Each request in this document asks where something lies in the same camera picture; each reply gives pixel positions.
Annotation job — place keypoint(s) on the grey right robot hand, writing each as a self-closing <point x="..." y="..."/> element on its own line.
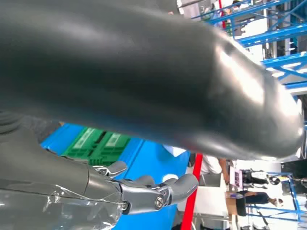
<point x="119" y="63"/>

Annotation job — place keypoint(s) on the blue metal shelf rack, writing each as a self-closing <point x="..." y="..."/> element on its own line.
<point x="148" y="158"/>

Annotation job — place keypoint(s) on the green plastic crate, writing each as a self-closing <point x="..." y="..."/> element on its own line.
<point x="96" y="146"/>

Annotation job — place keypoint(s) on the person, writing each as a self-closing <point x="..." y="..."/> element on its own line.
<point x="211" y="165"/>
<point x="252" y="198"/>

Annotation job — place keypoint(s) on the red barrier belt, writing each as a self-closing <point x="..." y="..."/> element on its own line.
<point x="191" y="190"/>

